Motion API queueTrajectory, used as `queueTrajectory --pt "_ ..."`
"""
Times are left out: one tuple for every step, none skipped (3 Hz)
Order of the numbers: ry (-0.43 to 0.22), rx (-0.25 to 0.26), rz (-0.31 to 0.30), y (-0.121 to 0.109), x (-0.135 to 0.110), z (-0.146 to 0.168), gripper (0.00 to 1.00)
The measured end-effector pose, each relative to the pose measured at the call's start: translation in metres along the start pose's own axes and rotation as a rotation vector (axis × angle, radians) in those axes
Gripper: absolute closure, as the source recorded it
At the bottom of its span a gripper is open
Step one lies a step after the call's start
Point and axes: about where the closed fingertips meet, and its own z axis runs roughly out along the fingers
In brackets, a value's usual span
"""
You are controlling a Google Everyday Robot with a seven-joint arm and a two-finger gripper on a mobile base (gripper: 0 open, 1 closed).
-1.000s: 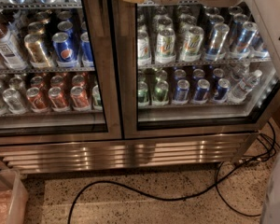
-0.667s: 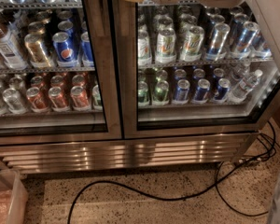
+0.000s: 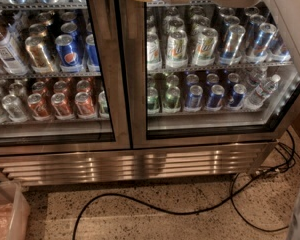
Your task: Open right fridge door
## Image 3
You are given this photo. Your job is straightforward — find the blue soda can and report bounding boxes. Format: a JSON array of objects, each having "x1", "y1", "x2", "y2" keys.
[{"x1": 185, "y1": 85, "x2": 203, "y2": 111}]

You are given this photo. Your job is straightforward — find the clear plastic bin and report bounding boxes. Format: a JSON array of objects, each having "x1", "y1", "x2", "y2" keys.
[{"x1": 0, "y1": 181, "x2": 30, "y2": 240}]

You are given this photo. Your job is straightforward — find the gold soda can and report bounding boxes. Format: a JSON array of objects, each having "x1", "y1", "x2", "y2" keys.
[{"x1": 25, "y1": 36, "x2": 58, "y2": 74}]

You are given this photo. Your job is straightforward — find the black floor cable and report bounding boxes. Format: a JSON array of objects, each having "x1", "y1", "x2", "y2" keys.
[{"x1": 71, "y1": 129, "x2": 300, "y2": 240}]

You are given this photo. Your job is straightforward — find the glass fridge door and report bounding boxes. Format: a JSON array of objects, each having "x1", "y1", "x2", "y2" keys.
[
  {"x1": 0, "y1": 0, "x2": 130, "y2": 157},
  {"x1": 119, "y1": 0, "x2": 300, "y2": 149}
]

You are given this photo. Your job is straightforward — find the red soda can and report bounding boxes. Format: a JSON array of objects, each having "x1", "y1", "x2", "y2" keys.
[{"x1": 75, "y1": 92, "x2": 97, "y2": 118}]

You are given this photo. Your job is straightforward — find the front diet dew can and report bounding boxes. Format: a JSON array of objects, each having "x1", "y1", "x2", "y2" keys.
[{"x1": 166, "y1": 30, "x2": 188, "y2": 68}]

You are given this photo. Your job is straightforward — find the brown tea bottle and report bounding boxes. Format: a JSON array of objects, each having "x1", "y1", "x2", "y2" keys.
[{"x1": 0, "y1": 24, "x2": 29, "y2": 76}]

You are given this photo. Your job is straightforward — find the blue pepsi can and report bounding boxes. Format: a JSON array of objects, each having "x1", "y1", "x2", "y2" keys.
[{"x1": 55, "y1": 34, "x2": 82, "y2": 73}]

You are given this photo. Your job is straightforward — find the silver blue can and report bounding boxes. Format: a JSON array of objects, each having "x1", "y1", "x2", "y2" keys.
[{"x1": 219, "y1": 25, "x2": 246, "y2": 65}]

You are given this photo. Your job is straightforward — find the diet dew can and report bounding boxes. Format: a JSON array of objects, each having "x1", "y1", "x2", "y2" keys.
[
  {"x1": 192, "y1": 27, "x2": 218, "y2": 66},
  {"x1": 166, "y1": 30, "x2": 188, "y2": 68}
]

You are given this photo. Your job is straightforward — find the green soda can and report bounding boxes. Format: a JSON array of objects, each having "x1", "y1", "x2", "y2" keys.
[{"x1": 163, "y1": 86, "x2": 181, "y2": 113}]

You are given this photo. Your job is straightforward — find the clear water bottle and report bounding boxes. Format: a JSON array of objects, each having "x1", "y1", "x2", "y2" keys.
[{"x1": 244, "y1": 74, "x2": 281, "y2": 110}]

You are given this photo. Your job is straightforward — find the steel fridge base grille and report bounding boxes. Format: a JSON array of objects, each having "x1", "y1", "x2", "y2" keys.
[{"x1": 0, "y1": 140, "x2": 278, "y2": 186}]

